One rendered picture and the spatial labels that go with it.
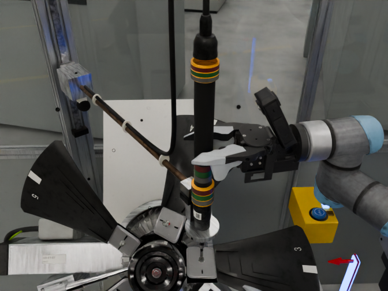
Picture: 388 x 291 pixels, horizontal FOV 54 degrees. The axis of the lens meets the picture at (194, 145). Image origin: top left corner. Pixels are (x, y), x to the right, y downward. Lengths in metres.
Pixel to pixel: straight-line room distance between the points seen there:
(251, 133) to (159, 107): 0.47
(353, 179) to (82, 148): 0.94
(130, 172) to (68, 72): 0.34
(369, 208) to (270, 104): 0.27
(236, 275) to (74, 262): 0.41
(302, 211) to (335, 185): 0.42
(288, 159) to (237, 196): 1.01
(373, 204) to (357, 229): 1.29
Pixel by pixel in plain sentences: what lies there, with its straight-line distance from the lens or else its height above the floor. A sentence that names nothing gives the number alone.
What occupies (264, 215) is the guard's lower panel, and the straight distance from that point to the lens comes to 1.82.
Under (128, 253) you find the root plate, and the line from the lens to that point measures 0.91.
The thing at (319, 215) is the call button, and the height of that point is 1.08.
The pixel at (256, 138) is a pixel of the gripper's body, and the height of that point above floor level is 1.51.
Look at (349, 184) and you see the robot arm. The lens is 0.78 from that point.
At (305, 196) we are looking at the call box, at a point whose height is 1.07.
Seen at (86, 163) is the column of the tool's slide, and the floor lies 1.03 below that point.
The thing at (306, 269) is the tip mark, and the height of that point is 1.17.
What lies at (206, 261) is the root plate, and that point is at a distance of 0.88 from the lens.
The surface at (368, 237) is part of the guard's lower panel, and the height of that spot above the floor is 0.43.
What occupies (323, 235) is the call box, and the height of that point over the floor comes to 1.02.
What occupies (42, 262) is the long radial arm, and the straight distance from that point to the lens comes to 1.04.
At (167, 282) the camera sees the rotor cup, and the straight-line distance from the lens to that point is 0.82.
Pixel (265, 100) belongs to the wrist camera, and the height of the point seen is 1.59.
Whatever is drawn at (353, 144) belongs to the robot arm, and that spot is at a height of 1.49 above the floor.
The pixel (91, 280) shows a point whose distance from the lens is 0.98.
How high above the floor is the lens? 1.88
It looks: 35 degrees down
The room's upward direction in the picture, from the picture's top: straight up
